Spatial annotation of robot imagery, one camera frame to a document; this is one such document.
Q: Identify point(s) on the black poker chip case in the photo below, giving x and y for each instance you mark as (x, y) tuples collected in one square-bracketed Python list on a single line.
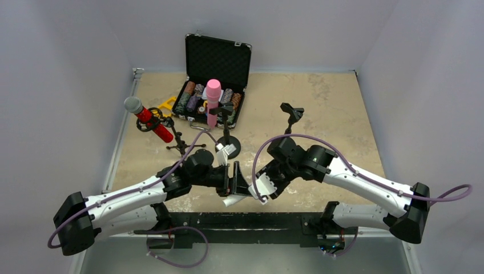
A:
[(213, 58)]

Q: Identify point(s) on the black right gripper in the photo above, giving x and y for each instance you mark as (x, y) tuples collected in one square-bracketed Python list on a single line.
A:
[(278, 181)]

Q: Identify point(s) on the white microphone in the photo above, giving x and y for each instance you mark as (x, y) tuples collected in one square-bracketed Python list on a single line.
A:
[(232, 199)]

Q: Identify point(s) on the pink microphone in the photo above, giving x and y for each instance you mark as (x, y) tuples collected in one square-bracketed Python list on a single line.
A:
[(213, 93)]

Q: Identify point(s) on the yellow plastic triangle frame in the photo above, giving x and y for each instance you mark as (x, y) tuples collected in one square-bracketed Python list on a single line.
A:
[(165, 108)]

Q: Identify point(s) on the black tripod shock mount stand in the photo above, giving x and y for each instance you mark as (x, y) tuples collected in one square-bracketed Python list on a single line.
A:
[(169, 124)]

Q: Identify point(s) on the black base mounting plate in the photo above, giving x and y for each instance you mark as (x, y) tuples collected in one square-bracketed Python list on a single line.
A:
[(305, 229)]

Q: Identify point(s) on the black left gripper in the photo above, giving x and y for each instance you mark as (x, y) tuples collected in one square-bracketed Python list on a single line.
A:
[(232, 179)]

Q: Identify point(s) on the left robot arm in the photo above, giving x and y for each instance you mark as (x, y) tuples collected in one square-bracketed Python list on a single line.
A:
[(82, 220)]

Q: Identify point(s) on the black round base mic stand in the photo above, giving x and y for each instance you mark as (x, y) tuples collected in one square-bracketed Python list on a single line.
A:
[(295, 114)]

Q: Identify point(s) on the aluminium table edge rail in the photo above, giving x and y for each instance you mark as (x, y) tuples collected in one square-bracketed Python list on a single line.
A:
[(110, 176)]

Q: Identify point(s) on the red glitter microphone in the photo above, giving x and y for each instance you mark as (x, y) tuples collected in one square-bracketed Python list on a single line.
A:
[(146, 119)]

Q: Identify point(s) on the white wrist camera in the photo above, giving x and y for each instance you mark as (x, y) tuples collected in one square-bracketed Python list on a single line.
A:
[(224, 151), (265, 187)]

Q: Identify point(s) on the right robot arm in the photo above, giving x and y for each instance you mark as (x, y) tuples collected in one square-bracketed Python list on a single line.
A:
[(398, 208)]

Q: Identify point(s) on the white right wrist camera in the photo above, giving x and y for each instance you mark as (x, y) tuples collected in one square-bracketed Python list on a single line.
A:
[(265, 187)]

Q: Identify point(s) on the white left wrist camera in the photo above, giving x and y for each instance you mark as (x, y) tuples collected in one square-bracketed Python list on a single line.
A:
[(224, 151)]

